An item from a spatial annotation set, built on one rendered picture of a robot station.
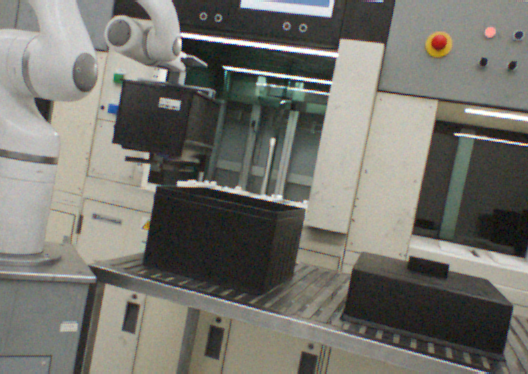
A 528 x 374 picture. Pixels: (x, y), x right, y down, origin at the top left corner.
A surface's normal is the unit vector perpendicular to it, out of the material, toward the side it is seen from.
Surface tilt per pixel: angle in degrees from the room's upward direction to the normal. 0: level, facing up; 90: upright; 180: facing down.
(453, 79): 90
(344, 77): 90
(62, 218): 90
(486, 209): 90
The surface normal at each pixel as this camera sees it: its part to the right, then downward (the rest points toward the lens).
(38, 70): -0.33, 0.28
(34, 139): 0.60, 0.00
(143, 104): -0.28, -0.01
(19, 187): 0.37, 0.12
